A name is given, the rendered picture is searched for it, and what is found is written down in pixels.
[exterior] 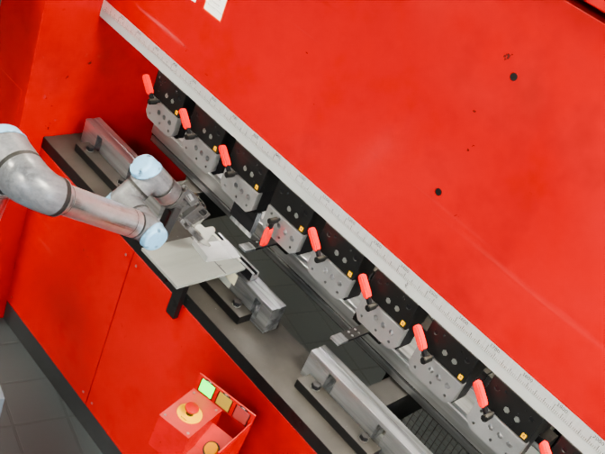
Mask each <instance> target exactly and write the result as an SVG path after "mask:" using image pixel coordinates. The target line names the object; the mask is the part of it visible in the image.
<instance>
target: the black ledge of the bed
mask: <svg viewBox="0 0 605 454"><path fill-rule="evenodd" d="M81 137H82V132H80V133H71V134H62V135H54V136H45V137H43V140H42V144H41V147H42V148H43V149H44V150H45V151H46V153H47V154H48V155H49V156H50V157H51V158H52V159H53V160H54V162H55V163H56V164H57V165H58V166H59V167H60V168H61V169H62V171H63V172H64V173H65V174H66V175H67V176H68V177H69V178H70V180H71V181H72V182H73V183H74V184H75V185H76V186H77V187H79V188H81V189H84V190H86V191H88V192H91V193H94V194H96V195H100V196H102V197H107V196H108V195H109V194H110V193H111V192H112V190H111V189H110V187H109V186H108V185H106V184H105V182H104V181H103V180H102V179H101V178H100V177H99V176H98V175H97V174H96V173H95V172H94V171H93V170H92V169H91V168H90V167H89V166H88V165H87V164H86V162H85V161H84V160H83V159H82V158H81V157H80V156H79V155H78V154H77V153H76V152H75V147H76V143H82V142H81ZM120 235H121V234H120ZM121 236H122V237H123V238H124V239H125V240H126V241H127V242H128V244H129V245H130V246H131V247H132V248H133V249H134V250H135V251H136V253H137V254H138V255H139V256H140V257H141V258H142V259H143V260H144V262H145V263H146V264H147V265H148V266H149V267H150V268H151V269H152V271H153V272H154V273H155V274H156V275H157V273H158V268H157V267H156V266H155V265H154V264H153V263H152V262H151V261H150V260H149V258H148V257H147V256H146V255H145V254H144V253H143V252H142V251H141V249H142V248H144V247H143V246H141V245H140V242H139V241H137V240H134V239H132V238H129V237H126V236H123V235H121ZM192 236H193V235H192V234H191V233H190V232H189V231H188V230H187V229H185V227H184V226H183V225H182V224H181V223H180V222H179V221H178V219H177V220H176V223H175V225H174V227H173V229H172V231H171V232H170V234H169V236H168V238H167V240H166V242H169V241H176V240H180V239H183V238H188V237H192ZM157 276H158V275H157ZM159 278H160V277H159ZM160 280H161V281H162V282H163V280H162V279H161V278H160ZM163 283H164V282H163ZM164 284H165V285H166V286H167V287H168V289H169V290H170V291H171V292H173V289H174V286H173V285H172V284H171V283H170V282H169V281H168V282H166V283H164ZM183 305H184V306H185V308H186V309H187V310H188V311H189V312H190V313H191V314H192V315H193V316H194V318H195V319H196V320H197V321H198V322H199V323H200V324H201V325H202V326H203V327H204V328H205V330H207V331H208V332H209V333H210V335H211V336H212V337H213V338H214V339H215V340H216V341H217V342H218V344H219V345H220V346H221V347H222V348H223V349H224V350H225V351H226V353H227V354H228V355H229V356H230V357H231V358H232V359H233V360H234V362H235V363H236V364H237V365H238V366H239V367H240V368H241V369H242V371H243V372H244V373H245V374H246V375H247V376H248V377H249V378H250V380H251V381H252V382H253V383H254V384H255V385H256V386H257V387H258V389H259V390H260V391H261V392H262V393H263V394H264V395H265V396H266V397H267V399H268V400H269V401H270V402H271V403H272V404H273V405H274V406H275V408H276V409H277V410H278V411H279V412H280V413H281V414H282V415H283V416H284V418H285V419H286V420H287V421H288V422H289V423H290V424H292V426H293V427H294V428H295V429H296V430H297V431H298V432H299V433H300V435H301V436H302V437H303V438H304V439H305V440H306V441H307V442H308V444H309V445H310V446H311V447H312V448H313V449H314V450H315V451H316V453H317V454H356V452H355V451H354V450H353V449H352V448H351V447H350V446H349V445H348V444H347V443H346V442H345V441H344V440H343V438H342V437H341V436H340V435H339V434H338V433H337V432H336V431H335V430H334V429H333V428H332V427H331V426H330V424H329V423H328V422H327V421H326V420H325V419H324V418H323V417H322V416H321V415H320V414H319V412H318V411H317V410H316V409H315V408H314V407H313V406H312V405H311V404H310V403H309V402H308V401H307V400H306V398H305V397H304V396H303V395H302V394H301V393H300V392H299V391H298V390H297V389H296V388H295V387H294V384H295V382H296V380H297V379H298V378H300V377H303V375H302V374H301V371H302V369H303V366H304V364H305V362H306V360H307V358H308V357H309V355H310V353H309V352H308V351H307V350H306V349H305V348H304V347H303V346H302V345H301V344H300V343H299V342H298V341H297V340H296V339H295V338H294V337H293V336H292V335H291V334H290V333H289V332H288V331H287V330H286V328H285V327H284V326H283V325H282V324H281V323H279V324H278V325H277V327H276V329H273V330H271V331H267V332H264V333H262V332H261V331H260V330H259V329H258V328H257V327H256V325H255V324H254V323H253V322H252V321H251V320H249V321H247V322H243V323H240V324H236V323H235V322H234V321H233V320H232V319H231V318H230V317H229V316H228V315H227V314H226V313H225V312H224V311H223V310H222V309H221V307H220V306H219V305H218V304H217V303H216V302H215V301H214V300H213V299H212V298H211V297H210V296H209V295H208V293H207V292H206V291H205V290H204V289H203V288H202V287H201V286H200V285H199V284H194V285H191V286H189V288H188V290H187V293H186V296H185V300H184V302H183Z"/></svg>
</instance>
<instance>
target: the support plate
mask: <svg viewBox="0 0 605 454"><path fill-rule="evenodd" d="M192 238H193V239H195V240H196V241H197V243H200V242H199V241H198V240H197V239H196V238H195V237H194V236H192ZM192 238H191V237H188V238H183V239H180V240H176V241H169V242H165V243H164V244H163V245H162V246H161V247H160V248H158V249H156V250H146V249H144V248H142V249H141V251H142V252H143V253H144V254H145V255H146V256H147V257H148V258H149V260H150V261H151V262H152V263H153V264H154V265H155V266H156V267H157V268H158V270H159V271H160V272H161V273H162V274H163V275H164V276H165V277H166V278H167V280H168V281H169V282H170V283H171V284H172V285H173V286H174V287H175V288H176V289H178V288H182V287H185V286H191V285H194V284H198V283H201V282H204V281H208V280H211V279H215V278H217V277H223V276H227V275H230V274H233V273H237V272H240V271H243V270H245V267H244V266H243V265H242V264H241V263H240V262H239V261H238V260H237V259H224V260H217V261H215V262H216V263H217V264H218V265H221V266H220V267H221V268H222V269H223V270H224V271H225V272H226V274H225V273H224V272H223V271H222V270H221V269H220V268H219V267H218V266H217V264H216V263H215V262H214V261H210V262H205V261H204V260H203V258H202V257H201V256H200V254H199V253H198V252H197V250H196V249H195V248H194V246H193V245H192V243H193V239H192ZM210 241H217V239H216V238H215V237H214V236H213V235H212V236H211V237H210V239H209V240H208V242H210Z"/></svg>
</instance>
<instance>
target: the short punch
mask: <svg viewBox="0 0 605 454"><path fill-rule="evenodd" d="M230 214H231V216H230V219H231V220H232V221H233V222H234V223H235V224H236V225H237V226H238V227H239V228H240V229H241V230H242V231H243V232H244V233H245V234H246V235H247V236H248V237H249V238H250V237H251V235H252V233H253V232H255V230H256V228H257V225H258V222H259V220H260V217H261V215H262V212H260V213H252V212H251V211H249V212H245V211H244V210H243V209H242V208H241V207H240V206H239V205H238V204H236V203H235V202H234V204H233V206H232V208H231V210H230Z"/></svg>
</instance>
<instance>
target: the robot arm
mask: <svg viewBox="0 0 605 454"><path fill-rule="evenodd" d="M130 172H131V175H130V177H128V178H127V179H126V180H125V181H124V182H123V183H121V184H120V185H119V186H118V187H117V188H116V189H114V190H113V191H112V192H111V193H110V194H109V195H108V196H107V197H102V196H100V195H96V194H94V193H91V192H88V191H86V190H84V189H81V188H79V187H76V186H72V185H71V183H70V182H69V181H68V180H67V179H66V178H64V177H61V176H59V175H57V174H56V173H55V172H54V171H52V170H51V169H50V168H49V167H48V166H47V164H46V163H45V162H44V161H43V159H42V158H41V156H40V155H39V154H38V152H37V151H36V149H35V148H33V146H32V145H31V143H30V142H29V140H28V138H27V136H26V135H25V134H24V133H22V132H21V131H20V130H19V129H18V128H17V127H15V126H13V125H11V124H0V221H1V218H2V216H3V214H4V211H5V208H6V206H7V204H8V202H9V200H10V199H11V200H13V201H14V202H16V203H17V204H20V205H22V206H24V207H26V208H29V209H31V210H33V211H35V212H38V213H42V214H45V215H48V216H51V217H57V216H60V215H63V216H66V217H68V218H71V219H74V220H77V221H80V222H84V223H87V224H90V225H93V226H95V227H99V228H102V229H105V230H107V231H110V232H115V233H118V234H121V235H123V236H126V237H129V238H132V239H134V240H137V241H139V242H140V245H141V246H143V247H144V249H146V250H156V249H158V248H160V247H161V246H162V245H163V244H164V243H165V242H166V240H167V238H168V236H169V234H170V232H171V231H172V229H173V227H174V225H175V223H176V220H177V219H178V221H179V222H180V223H181V224H182V225H183V226H184V227H185V229H187V230H188V231H189V232H190V233H191V234H192V235H193V236H194V237H195V238H196V239H197V240H198V241H199V242H200V243H202V244H203V245H204V246H207V247H211V244H210V243H209V242H208V240H209V239H210V237H211V236H212V235H213V234H214V232H215V228H214V227H213V226H210V227H206V228H205V227H203V226H202V225H201V224H200V223H201V222H202V221H203V220H204V219H206V218H207V217H208V216H210V214H209V212H208V211H207V210H206V205H205V204H204V202H203V201H202V200H201V198H200V197H199V196H198V195H197V193H195V192H194V191H193V192H192V191H191V190H190V189H189V188H188V186H187V184H186V183H185V182H184V183H183V184H182V185H179V184H178V183H177V182H176V181H175V180H174V179H173V178H172V177H171V176H170V175H169V173H168V172H167V171H166V170H165V169H164V168H163V167H162V165H161V164H160V163H159V162H158V161H157V160H156V159H155V158H154V157H152V156H151V155H149V154H143V155H140V156H138V157H137V158H136V159H135V160H134V161H133V163H132V164H131V166H130ZM150 195H153V196H154V198H155V199H156V200H157V201H158V202H159V203H160V204H162V205H163V206H164V207H165V210H164V213H163V214H162V216H161V218H160V220H158V218H157V217H156V216H155V214H154V213H153V212H151V211H150V209H149V208H148V207H147V205H146V204H145V203H144V201H145V200H146V199H147V198H148V197H149V196H150Z"/></svg>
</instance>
